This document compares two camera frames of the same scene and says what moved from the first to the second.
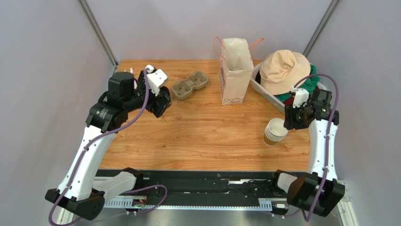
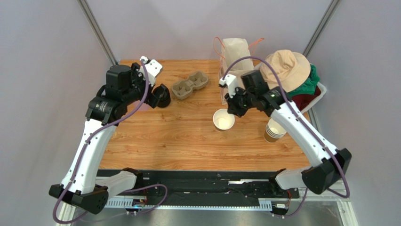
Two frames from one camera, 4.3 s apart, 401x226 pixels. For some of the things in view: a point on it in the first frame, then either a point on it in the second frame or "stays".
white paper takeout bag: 235,67 stays
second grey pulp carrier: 196,80 stays
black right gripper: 292,118 → 236,104
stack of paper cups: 275,131 stays
